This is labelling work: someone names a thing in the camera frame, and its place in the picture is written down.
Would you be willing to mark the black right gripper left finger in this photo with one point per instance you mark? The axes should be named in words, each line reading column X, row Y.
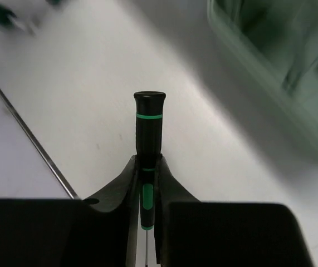
column 98, row 231

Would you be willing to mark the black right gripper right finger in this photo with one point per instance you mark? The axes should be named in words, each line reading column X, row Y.
column 190, row 232

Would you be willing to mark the black green precision screwdriver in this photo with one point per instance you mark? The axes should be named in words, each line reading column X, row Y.
column 149, row 123

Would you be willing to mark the green transparent plastic toolbox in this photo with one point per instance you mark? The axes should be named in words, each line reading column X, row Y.
column 272, row 47

